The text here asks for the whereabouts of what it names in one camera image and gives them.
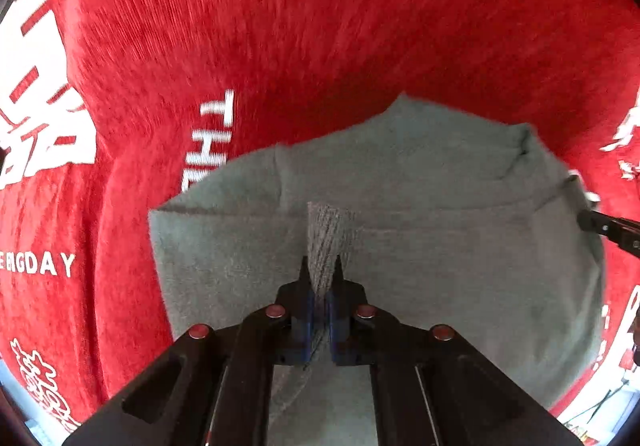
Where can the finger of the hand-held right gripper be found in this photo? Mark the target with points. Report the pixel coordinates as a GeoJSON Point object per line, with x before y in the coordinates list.
{"type": "Point", "coordinates": [612, 228]}

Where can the grey sweater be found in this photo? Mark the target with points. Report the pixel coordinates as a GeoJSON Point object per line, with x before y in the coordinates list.
{"type": "Point", "coordinates": [425, 251]}

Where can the red printed blanket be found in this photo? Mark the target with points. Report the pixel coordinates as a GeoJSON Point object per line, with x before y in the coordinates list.
{"type": "Point", "coordinates": [300, 26]}

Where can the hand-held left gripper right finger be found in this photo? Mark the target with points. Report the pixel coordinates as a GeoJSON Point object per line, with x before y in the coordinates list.
{"type": "Point", "coordinates": [342, 331]}

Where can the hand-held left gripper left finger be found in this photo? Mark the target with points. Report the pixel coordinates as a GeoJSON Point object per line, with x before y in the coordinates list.
{"type": "Point", "coordinates": [305, 326]}

